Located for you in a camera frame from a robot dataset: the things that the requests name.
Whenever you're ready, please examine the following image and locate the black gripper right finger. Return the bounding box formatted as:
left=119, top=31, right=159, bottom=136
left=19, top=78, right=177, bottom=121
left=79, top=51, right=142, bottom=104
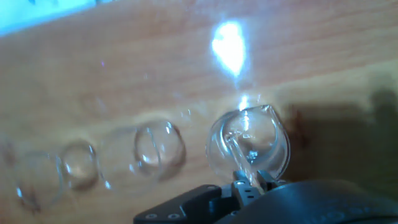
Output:
left=256, top=169, right=280, bottom=191

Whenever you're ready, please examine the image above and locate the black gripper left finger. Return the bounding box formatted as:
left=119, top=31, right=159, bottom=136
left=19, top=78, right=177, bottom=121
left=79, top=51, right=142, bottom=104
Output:
left=232, top=169, right=261, bottom=208

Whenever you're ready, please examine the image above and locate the clear glass stirring rod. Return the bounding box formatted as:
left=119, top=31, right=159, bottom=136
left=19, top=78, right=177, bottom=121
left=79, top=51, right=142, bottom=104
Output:
left=222, top=132, right=266, bottom=194

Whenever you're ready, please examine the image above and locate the large glass beaker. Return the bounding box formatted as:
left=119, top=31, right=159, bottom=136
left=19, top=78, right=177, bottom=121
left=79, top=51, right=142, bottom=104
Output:
left=205, top=104, right=292, bottom=185

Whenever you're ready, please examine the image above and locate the medium glass beaker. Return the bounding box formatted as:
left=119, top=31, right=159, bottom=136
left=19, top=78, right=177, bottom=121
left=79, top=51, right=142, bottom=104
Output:
left=98, top=119, right=187, bottom=196

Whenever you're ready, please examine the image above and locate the small glass beaker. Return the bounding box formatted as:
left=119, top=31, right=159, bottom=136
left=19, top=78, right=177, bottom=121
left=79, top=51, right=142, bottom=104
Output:
left=12, top=139, right=100, bottom=213

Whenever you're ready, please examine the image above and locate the glossy wooden board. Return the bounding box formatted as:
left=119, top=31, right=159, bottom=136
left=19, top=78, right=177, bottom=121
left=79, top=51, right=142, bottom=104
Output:
left=0, top=0, right=398, bottom=224

